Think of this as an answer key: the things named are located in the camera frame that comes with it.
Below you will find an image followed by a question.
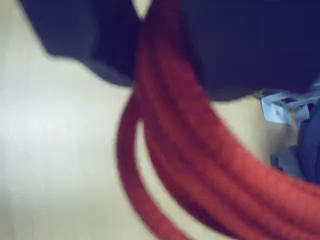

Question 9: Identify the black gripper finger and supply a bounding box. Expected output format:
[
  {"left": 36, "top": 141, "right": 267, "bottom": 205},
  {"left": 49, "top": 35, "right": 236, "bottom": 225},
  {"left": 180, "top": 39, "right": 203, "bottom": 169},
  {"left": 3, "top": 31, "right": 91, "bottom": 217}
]
[
  {"left": 18, "top": 0, "right": 143, "bottom": 88},
  {"left": 174, "top": 0, "right": 320, "bottom": 102}
]

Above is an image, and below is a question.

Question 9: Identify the red braided charging cable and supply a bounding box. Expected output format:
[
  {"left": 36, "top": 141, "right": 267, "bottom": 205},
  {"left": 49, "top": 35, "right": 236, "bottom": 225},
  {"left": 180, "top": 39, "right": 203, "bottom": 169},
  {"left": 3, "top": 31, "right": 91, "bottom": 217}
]
[{"left": 116, "top": 0, "right": 320, "bottom": 240}]

